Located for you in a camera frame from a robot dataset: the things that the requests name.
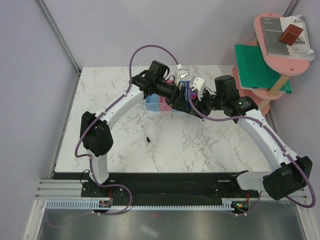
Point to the white slotted cable duct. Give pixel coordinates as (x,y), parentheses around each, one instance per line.
(97,204)

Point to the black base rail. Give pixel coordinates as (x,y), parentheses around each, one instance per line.
(189,188)

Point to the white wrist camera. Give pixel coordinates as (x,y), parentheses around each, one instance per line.
(198,85)
(180,75)

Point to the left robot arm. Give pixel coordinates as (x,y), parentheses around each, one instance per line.
(95,131)

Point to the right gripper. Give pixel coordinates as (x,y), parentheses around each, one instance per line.
(199,104)

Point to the green folder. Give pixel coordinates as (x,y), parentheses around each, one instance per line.
(253,71)

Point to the light blue bin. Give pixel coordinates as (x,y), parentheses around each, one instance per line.
(183,83)
(152,103)

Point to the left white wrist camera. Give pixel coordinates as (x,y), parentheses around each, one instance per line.
(180,75)

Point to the pink two-tier stand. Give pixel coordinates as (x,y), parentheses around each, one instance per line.
(284,66)

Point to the white spiral notebook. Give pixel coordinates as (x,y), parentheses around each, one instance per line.
(301,49)

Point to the grey setup guide booklet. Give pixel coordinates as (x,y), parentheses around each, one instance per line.
(272,32)

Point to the dark red card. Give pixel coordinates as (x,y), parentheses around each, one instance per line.
(290,34)

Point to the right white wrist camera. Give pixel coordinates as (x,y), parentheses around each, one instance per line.
(198,85)

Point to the purple bin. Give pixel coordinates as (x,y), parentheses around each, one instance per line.
(187,87)

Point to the pink bin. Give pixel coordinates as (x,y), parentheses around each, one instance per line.
(163,106)

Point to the black-capped white pen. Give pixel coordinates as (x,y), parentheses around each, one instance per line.
(146,135)

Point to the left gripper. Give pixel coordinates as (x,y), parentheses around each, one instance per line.
(178,101)

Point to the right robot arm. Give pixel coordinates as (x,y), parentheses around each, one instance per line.
(289,172)

